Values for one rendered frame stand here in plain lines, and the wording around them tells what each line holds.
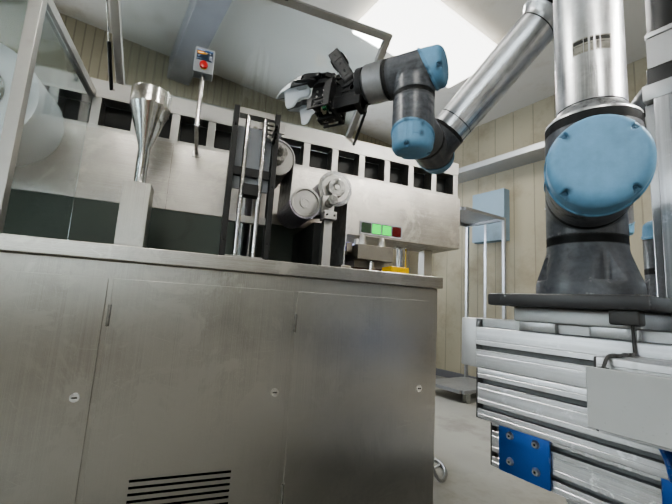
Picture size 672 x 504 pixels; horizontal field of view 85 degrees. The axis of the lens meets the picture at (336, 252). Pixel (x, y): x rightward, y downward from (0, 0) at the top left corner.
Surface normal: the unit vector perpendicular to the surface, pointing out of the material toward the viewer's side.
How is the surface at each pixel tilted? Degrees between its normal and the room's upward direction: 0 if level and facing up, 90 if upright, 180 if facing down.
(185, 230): 90
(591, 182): 96
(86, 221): 90
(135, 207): 90
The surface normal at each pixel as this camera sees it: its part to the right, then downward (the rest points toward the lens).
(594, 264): -0.38, -0.44
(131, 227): 0.36, -0.11
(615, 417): -0.82, -0.13
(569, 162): -0.47, -0.03
